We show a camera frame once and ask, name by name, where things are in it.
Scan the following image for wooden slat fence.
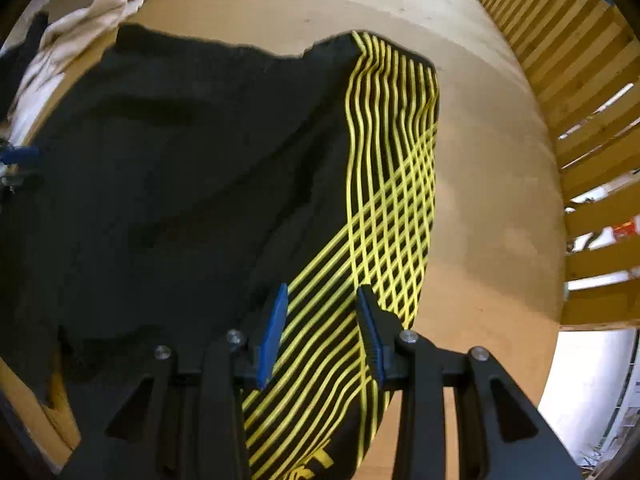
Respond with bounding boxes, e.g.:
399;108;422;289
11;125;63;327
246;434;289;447
478;0;639;330

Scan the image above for white knit sweater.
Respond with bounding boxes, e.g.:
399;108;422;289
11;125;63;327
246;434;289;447
1;0;144;145

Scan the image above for black yellow-striped shorts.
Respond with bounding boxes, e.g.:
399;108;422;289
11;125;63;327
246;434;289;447
1;25;439;479

